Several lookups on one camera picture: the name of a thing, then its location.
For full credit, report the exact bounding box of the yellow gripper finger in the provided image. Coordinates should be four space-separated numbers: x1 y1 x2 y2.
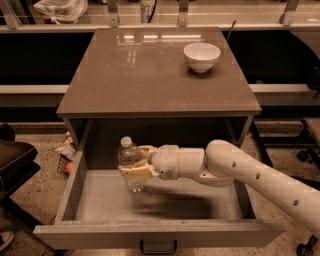
139 145 156 159
118 163 159 179

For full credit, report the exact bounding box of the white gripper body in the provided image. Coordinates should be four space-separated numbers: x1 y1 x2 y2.
151 145 179 180

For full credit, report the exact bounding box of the clear plastic water bottle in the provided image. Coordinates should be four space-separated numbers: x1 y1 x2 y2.
117 136 145 193

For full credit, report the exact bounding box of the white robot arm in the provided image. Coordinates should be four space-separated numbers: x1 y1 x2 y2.
118 136 320 238

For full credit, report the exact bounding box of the open grey top drawer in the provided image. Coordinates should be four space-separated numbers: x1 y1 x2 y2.
33 116 286 251

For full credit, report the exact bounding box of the grey cabinet with glass top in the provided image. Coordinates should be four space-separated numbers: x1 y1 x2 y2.
55 27 262 170

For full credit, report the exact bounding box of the white ceramic bowl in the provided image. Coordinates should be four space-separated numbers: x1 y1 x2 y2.
183 43 221 73

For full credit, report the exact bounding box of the black chair at left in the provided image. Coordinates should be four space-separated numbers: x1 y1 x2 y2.
0 123 41 230

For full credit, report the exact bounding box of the black office chair base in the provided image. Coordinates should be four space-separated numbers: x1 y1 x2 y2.
250 120 320 256

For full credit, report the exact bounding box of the shoe at bottom left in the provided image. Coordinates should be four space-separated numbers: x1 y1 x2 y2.
0 231 14 252

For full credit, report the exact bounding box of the clear plastic bag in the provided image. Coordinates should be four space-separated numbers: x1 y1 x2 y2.
33 0 88 24

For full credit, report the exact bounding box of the wire basket with snacks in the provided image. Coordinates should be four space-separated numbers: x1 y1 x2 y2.
54 132 77 176

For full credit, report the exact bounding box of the black drawer handle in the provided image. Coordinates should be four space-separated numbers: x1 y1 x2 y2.
139 240 178 255

